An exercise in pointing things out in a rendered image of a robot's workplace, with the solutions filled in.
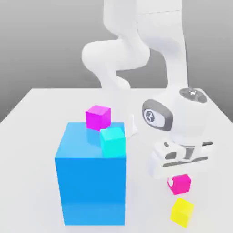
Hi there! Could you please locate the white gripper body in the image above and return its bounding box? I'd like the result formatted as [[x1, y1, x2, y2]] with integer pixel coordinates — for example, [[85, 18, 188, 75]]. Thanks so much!
[[149, 152, 209, 180]]

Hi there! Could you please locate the small pink cube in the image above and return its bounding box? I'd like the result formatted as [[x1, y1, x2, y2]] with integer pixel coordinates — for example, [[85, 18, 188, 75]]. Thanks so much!
[[167, 174, 192, 196]]

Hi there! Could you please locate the small yellow cube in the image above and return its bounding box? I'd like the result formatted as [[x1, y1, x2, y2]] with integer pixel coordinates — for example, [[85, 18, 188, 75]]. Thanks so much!
[[170, 198, 195, 228]]

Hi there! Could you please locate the small cyan cube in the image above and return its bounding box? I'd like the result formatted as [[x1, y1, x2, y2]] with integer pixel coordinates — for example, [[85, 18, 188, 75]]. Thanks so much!
[[100, 127, 127, 158]]

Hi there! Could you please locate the small magenta cube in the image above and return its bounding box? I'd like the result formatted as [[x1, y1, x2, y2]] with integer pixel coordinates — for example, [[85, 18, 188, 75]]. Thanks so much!
[[85, 105, 111, 132]]

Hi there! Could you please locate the large blue box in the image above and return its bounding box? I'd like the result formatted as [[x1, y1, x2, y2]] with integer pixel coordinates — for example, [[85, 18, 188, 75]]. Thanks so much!
[[54, 122, 127, 227]]

